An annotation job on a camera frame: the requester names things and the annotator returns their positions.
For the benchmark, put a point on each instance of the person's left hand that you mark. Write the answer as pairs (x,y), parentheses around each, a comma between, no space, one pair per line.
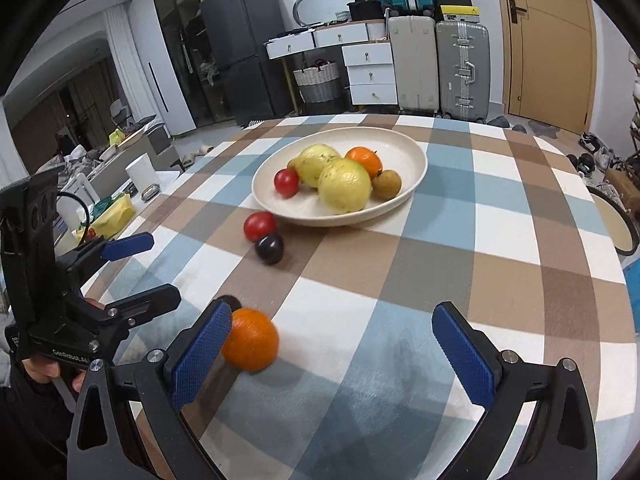
(45,370)

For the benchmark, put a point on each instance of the white cylindrical container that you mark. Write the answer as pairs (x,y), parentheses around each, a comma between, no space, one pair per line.
(142,175)

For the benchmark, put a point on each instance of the yellow plastic bag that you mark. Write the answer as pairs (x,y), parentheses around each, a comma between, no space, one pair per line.
(115,215)

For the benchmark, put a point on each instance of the yellow black shoe box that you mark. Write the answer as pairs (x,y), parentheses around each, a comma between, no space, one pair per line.
(457,13)

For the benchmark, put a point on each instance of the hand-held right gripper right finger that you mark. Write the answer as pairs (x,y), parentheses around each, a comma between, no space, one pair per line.
(462,355)

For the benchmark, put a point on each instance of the grey side cabinet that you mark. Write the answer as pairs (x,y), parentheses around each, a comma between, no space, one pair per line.
(125,155)

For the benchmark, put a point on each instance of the white sliding door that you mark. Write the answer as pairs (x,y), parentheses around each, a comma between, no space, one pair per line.
(160,60)

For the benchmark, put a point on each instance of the white drawer dresser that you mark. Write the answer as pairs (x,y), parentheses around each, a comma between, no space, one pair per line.
(370,67)

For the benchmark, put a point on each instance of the beige suitcase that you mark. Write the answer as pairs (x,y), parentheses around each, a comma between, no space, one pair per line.
(414,65)

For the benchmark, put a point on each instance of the arched mirror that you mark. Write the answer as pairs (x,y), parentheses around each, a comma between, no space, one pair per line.
(300,2)

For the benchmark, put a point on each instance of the grey slippers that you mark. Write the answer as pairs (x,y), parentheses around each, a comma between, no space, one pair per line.
(520,125)

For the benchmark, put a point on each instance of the orange tangerine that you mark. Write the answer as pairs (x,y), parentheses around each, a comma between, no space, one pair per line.
(252,340)
(365,160)

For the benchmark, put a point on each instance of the black storage box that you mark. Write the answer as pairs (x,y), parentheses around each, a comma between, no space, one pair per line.
(367,11)

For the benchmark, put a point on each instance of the grey white sneakers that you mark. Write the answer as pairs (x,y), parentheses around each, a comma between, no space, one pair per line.
(595,155)

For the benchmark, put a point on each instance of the dark purple plum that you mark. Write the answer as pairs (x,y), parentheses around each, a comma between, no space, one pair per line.
(270,249)
(232,302)

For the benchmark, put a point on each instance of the patterned rug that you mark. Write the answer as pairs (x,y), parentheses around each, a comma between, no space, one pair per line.
(252,124)

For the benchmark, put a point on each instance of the checked tablecloth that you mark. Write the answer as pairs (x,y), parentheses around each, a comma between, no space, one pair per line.
(425,270)

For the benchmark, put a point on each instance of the beige slippers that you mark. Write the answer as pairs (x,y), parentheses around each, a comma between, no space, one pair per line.
(197,155)

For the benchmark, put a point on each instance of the red tomato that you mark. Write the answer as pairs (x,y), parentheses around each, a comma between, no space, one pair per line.
(259,225)
(286,183)

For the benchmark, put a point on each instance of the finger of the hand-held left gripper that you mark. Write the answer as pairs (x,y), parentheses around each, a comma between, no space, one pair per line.
(150,302)
(127,247)

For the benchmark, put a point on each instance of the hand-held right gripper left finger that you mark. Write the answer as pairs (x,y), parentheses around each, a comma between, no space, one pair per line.
(200,355)

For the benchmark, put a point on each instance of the silver suitcase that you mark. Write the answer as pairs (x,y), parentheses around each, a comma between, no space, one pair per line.
(462,70)

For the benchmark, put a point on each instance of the wooden door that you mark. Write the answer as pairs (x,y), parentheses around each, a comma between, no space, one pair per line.
(550,45)

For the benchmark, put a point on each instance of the wicker laundry basket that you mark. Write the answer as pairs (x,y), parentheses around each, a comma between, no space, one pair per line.
(317,82)

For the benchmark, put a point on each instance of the green yellow citrus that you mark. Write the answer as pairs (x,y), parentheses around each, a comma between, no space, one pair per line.
(345,187)
(315,162)

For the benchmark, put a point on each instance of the dark grey refrigerator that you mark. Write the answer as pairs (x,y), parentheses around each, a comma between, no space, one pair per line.
(245,55)

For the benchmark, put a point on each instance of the person's left forearm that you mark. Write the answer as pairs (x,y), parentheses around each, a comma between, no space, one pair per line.
(30,425)

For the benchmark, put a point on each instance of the cream round plate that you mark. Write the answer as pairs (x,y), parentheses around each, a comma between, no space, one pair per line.
(400,180)

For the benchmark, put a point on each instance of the round beige stool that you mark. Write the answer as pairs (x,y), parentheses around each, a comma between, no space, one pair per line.
(615,220)

